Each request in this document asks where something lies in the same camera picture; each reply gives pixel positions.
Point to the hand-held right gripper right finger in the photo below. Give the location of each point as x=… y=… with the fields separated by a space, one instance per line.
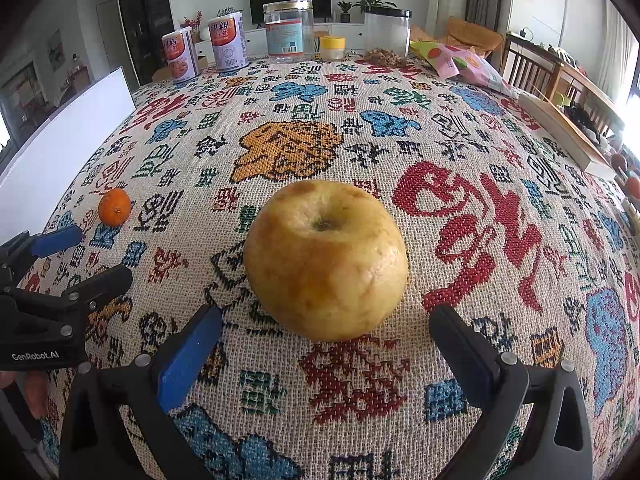
x=465 y=355

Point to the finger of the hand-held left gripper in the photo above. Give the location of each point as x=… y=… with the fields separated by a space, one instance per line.
x=105 y=285
x=55 y=241

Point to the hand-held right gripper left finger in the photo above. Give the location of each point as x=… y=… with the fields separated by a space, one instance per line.
x=190 y=360

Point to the small orange tangerine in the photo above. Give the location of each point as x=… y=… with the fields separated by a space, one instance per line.
x=114 y=205

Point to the yellow apple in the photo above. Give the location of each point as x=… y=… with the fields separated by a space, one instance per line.
x=325 y=260

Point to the person's left hand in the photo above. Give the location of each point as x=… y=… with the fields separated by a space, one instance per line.
x=36 y=392

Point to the white board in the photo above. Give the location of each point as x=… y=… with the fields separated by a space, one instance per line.
x=60 y=125

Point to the patterned woven tablecloth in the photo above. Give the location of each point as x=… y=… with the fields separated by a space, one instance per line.
x=450 y=210

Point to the pink labelled tin can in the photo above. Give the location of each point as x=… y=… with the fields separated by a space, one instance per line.
x=227 y=40
x=179 y=57

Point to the orange tangerine in fruit bowl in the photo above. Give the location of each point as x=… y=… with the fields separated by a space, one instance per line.
x=634 y=185

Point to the black display cabinet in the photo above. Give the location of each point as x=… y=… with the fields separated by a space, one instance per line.
x=145 y=15

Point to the cream paperback book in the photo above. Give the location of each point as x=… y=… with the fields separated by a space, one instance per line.
x=565 y=130

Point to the red apple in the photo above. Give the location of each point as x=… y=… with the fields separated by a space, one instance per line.
x=619 y=161

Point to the white round lamp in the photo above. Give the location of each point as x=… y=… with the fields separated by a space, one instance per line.
x=204 y=34

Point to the red flowers in vase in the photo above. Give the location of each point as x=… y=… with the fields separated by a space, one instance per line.
x=192 y=22

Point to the wooden dining chair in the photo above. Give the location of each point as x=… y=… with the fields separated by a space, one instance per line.
x=590 y=105
x=530 y=70

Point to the white television cabinet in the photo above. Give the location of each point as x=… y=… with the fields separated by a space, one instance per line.
x=255 y=40

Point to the colourful snack bag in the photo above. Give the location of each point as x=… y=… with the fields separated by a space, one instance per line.
x=460 y=65

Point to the pile of nuts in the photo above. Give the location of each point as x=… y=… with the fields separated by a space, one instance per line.
x=382 y=56

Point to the clear jar with blue label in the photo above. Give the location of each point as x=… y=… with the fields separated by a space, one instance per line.
x=289 y=30

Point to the orange cushioned round chair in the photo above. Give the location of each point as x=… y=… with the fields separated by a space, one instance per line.
x=470 y=35

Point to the small yellow-lid jar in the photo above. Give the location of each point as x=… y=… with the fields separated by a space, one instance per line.
x=332 y=49

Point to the clear jar with black lid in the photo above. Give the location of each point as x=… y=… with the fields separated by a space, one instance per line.
x=386 y=32

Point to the white sheer curtain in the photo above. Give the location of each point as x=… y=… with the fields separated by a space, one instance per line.
x=617 y=50

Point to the small green potted plant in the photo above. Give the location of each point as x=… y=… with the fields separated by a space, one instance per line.
x=344 y=10

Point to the large green potted plant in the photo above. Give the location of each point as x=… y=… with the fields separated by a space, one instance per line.
x=370 y=2

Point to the framed wall picture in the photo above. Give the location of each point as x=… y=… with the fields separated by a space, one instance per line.
x=56 y=50

